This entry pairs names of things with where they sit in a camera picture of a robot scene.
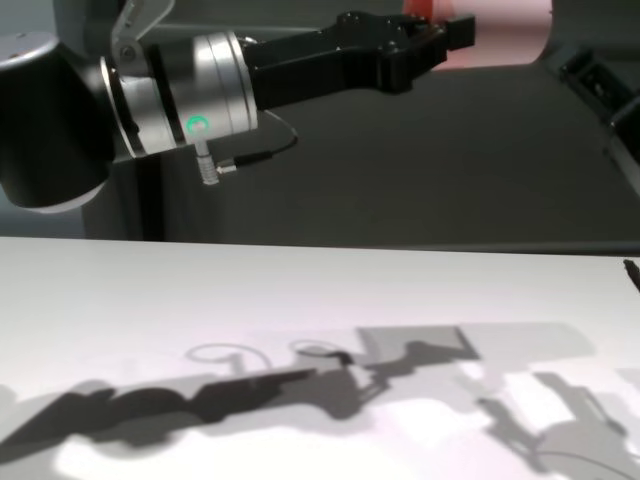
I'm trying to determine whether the thick grey frame bar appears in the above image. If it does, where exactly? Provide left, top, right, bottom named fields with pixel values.
left=169, top=7, right=351, bottom=39

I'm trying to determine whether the pink plastic cup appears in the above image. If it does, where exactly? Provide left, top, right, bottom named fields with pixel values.
left=401, top=0, right=554, bottom=72

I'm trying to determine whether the thin grey frame rail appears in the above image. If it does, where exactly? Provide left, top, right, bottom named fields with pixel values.
left=219, top=242, right=640, bottom=257

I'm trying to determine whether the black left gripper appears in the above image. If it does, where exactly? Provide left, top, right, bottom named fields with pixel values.
left=243, top=12, right=476, bottom=112

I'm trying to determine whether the dark frame post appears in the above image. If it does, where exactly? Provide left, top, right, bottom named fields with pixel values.
left=112, top=152, right=169, bottom=241

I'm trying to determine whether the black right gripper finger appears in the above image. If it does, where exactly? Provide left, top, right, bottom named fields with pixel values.
left=556, top=44, right=640, bottom=167

